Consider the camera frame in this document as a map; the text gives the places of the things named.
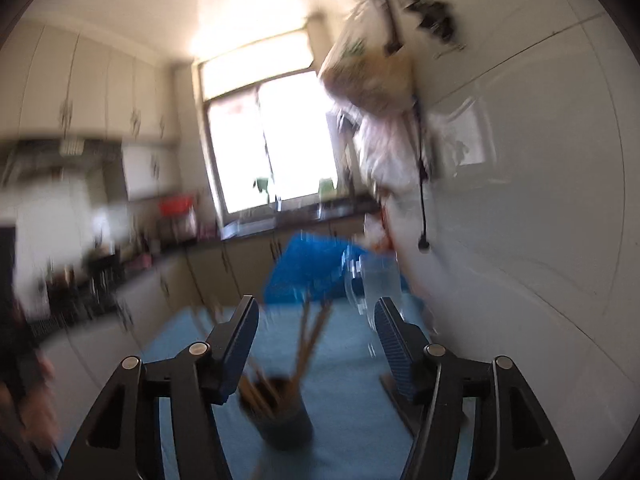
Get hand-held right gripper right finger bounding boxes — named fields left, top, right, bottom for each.
left=374, top=296, right=576, bottom=480

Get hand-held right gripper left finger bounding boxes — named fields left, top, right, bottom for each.
left=57, top=295, right=260, bottom=480

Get scatter of wooden chopsticks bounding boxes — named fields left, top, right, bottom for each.
left=237, top=299, right=334, bottom=413

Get black chopstick holder cup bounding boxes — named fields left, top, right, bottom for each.
left=239, top=374, right=315, bottom=453

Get person's left hand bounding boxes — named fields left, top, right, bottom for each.
left=10, top=354, right=59, bottom=455

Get light blue towel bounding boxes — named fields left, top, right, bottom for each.
left=134, top=294, right=482, bottom=480

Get clear glass pitcher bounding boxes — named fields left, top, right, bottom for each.
left=344, top=253, right=404, bottom=332

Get cream lower cabinets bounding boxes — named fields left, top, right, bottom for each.
left=37, top=230, right=303, bottom=413

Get cream cabinets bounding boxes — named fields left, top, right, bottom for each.
left=37, top=230, right=303, bottom=413
left=0, top=19, right=184, bottom=202

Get blue plastic bag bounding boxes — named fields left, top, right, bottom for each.
left=262, top=232, right=397, bottom=307

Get dark kitchen countertop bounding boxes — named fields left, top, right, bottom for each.
left=30, top=206, right=382, bottom=343

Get red container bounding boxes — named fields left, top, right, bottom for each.
left=158, top=194, right=198, bottom=217

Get black gas stove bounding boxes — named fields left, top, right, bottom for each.
left=46, top=252, right=127, bottom=313

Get white hanging bag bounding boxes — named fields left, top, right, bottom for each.
left=356, top=109, right=452, bottom=198

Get bright kitchen window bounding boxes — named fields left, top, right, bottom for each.
left=196, top=66, right=347, bottom=217

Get grey range hood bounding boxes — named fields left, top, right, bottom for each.
left=0, top=136, right=125, bottom=187

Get tan hanging bag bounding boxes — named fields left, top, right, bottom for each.
left=319, top=0, right=417, bottom=117

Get cream upper cabinets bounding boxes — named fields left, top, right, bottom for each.
left=0, top=19, right=184, bottom=202

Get black cable with plug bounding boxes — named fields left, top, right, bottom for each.
left=411, top=94, right=433, bottom=253

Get white wall paper sheet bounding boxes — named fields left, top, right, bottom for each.
left=439, top=99, right=497, bottom=167

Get black wall hanger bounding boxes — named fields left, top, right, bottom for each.
left=359, top=0, right=470, bottom=57

